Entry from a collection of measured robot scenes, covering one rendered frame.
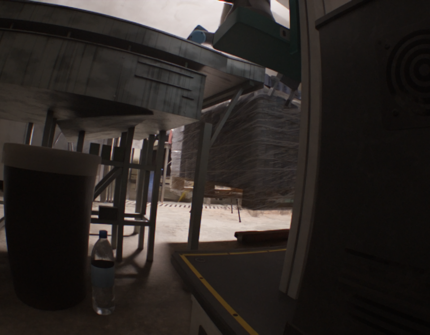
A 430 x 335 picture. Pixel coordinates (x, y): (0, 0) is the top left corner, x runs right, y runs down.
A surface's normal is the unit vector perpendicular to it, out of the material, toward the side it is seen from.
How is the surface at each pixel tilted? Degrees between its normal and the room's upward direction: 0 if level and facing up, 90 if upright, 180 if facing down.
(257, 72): 90
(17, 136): 90
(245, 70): 90
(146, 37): 90
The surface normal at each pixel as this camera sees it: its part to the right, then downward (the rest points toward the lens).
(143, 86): 0.53, 0.02
